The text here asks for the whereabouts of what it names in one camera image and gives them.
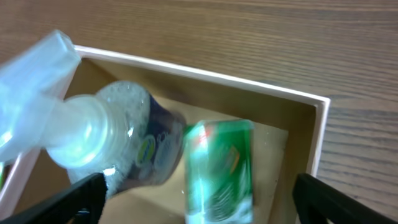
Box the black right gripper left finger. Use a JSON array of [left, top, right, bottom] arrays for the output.
[[1, 173, 108, 224]]

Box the green soap box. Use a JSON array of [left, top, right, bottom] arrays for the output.
[[183, 119, 254, 224]]

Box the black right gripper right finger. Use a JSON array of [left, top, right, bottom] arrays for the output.
[[292, 174, 395, 224]]

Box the clear foam pump bottle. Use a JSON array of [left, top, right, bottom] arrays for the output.
[[1, 30, 186, 197]]

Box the white cardboard box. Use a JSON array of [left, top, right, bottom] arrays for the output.
[[1, 45, 330, 223]]

